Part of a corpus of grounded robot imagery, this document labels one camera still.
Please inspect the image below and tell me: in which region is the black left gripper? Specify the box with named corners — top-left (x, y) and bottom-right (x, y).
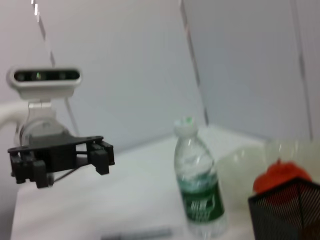
top-left (7, 134), bottom-right (116, 190)

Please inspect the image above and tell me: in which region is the grey pen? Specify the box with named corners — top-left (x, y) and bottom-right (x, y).
top-left (99, 227), bottom-right (174, 240)

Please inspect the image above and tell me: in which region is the clear green-label water bottle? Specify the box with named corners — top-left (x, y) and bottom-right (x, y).
top-left (173, 116), bottom-right (228, 238)

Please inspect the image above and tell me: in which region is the red-orange fruit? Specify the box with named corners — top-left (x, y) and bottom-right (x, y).
top-left (252, 161), bottom-right (313, 195)

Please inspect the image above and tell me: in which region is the pale green glass fruit plate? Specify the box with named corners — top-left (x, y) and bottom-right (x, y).
top-left (214, 139), bottom-right (320, 208)

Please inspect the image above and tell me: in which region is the black mesh pen holder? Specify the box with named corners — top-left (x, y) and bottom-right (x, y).
top-left (247, 177), bottom-right (320, 240)

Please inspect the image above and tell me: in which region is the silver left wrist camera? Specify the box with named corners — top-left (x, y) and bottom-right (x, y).
top-left (6, 65), bottom-right (83, 100)

